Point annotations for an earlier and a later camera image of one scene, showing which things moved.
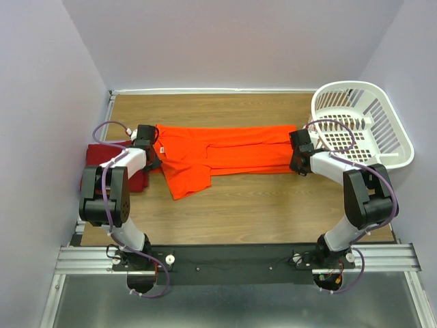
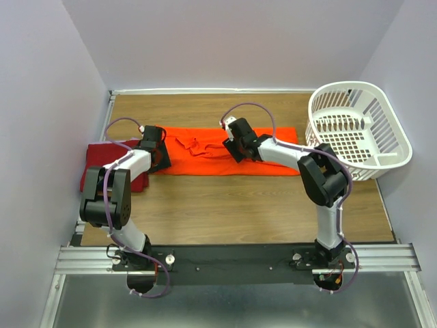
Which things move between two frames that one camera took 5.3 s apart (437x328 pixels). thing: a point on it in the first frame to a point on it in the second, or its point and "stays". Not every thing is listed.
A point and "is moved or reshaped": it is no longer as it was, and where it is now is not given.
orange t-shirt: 190,154 is moved or reshaped
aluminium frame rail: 97,260 stays
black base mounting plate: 229,264 stays
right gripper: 293,166 to 230,145
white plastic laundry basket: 379,137 stays
